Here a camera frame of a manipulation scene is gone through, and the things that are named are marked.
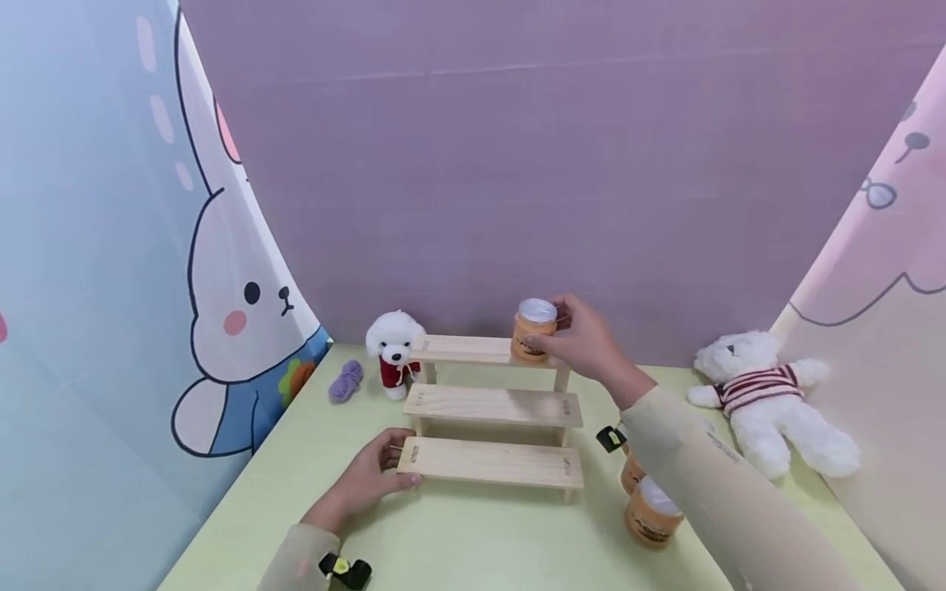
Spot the person's right hand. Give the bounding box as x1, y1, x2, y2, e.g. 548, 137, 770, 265
545, 294, 658, 410

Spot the person's left hand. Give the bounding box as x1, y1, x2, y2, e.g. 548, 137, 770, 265
301, 427, 422, 534

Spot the orange jar with white lid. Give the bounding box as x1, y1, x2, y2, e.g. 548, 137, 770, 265
625, 476, 685, 549
619, 444, 650, 496
510, 298, 560, 362

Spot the wooden three-tier step shelf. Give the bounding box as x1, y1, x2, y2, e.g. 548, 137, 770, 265
397, 334, 585, 503

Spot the person's left forearm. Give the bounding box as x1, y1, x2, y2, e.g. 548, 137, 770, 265
256, 523, 342, 591

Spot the person's right forearm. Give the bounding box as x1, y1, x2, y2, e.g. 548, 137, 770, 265
618, 384, 866, 591

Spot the purple yarn skein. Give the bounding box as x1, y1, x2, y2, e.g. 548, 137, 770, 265
328, 360, 365, 403

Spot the white plush dog red scarf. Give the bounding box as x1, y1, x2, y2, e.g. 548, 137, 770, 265
365, 309, 429, 401

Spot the white teddy bear striped shirt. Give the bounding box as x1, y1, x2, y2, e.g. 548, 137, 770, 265
687, 330, 863, 480

